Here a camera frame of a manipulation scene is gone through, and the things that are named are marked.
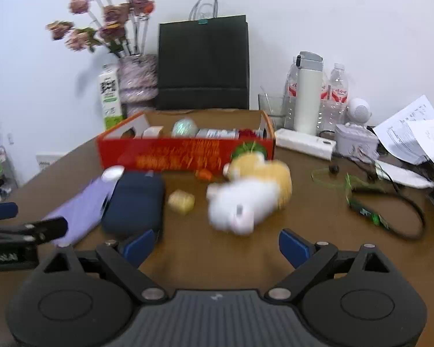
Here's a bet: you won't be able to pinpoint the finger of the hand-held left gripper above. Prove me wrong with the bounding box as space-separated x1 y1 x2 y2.
0 217 69 246
0 202 19 222

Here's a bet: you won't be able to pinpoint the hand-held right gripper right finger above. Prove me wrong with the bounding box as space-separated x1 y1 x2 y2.
265 228 392 306

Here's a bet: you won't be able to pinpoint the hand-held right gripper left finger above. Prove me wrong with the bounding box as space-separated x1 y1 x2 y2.
43 229 168 306

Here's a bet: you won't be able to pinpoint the purple cloth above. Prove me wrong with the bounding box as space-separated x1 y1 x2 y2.
41 177 118 248

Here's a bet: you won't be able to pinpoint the navy blue pouch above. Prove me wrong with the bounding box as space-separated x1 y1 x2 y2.
100 171 166 240

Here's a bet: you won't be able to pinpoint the small yellow block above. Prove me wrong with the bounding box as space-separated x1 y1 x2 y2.
167 189 196 215

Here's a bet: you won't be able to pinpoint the white and yellow plush sheep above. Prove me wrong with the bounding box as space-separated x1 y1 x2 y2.
206 152 293 236

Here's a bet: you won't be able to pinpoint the small white round case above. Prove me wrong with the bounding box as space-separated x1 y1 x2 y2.
101 165 126 182

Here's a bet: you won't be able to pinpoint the red cardboard box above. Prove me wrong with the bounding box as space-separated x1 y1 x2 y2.
97 109 276 172

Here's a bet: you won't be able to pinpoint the red artificial rose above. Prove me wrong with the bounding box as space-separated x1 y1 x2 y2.
237 128 263 141

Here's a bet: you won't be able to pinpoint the iridescent ball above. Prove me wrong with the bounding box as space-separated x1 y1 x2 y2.
172 119 199 139

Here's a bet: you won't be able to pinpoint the white labelled bottle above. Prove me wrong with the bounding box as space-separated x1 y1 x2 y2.
195 128 239 140

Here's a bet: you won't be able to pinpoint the wooden desktop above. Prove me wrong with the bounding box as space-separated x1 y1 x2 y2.
0 116 434 347

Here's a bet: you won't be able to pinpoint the black green neckband earphones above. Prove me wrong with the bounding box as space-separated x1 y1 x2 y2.
311 164 426 241

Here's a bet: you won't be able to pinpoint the white power strip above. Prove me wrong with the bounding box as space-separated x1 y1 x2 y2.
275 128 337 161

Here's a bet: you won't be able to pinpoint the clear drinking glass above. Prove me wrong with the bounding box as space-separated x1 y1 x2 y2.
258 92 286 127

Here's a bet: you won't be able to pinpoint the clear water bottle red label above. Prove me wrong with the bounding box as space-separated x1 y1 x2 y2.
328 62 350 131
319 72 330 131
284 58 300 120

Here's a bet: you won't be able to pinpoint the white green milk carton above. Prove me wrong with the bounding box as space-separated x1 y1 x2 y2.
99 63 124 131

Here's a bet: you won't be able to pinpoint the white thermos bottle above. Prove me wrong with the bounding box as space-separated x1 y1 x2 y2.
294 51 324 136

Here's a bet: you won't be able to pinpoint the white round speaker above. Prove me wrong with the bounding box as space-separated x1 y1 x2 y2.
347 97 372 127

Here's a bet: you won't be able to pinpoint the printed paper sheets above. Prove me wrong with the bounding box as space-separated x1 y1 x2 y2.
372 95 434 174

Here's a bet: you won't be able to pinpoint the purple textured vase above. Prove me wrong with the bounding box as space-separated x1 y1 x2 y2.
117 54 159 116

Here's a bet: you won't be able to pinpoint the black paper bag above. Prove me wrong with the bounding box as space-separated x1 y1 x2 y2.
155 0 250 111

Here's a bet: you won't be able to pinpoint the dried pink flowers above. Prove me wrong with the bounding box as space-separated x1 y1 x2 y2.
45 0 156 58

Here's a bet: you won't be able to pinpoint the white wall socket plate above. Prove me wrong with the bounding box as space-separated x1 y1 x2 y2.
35 154 64 169

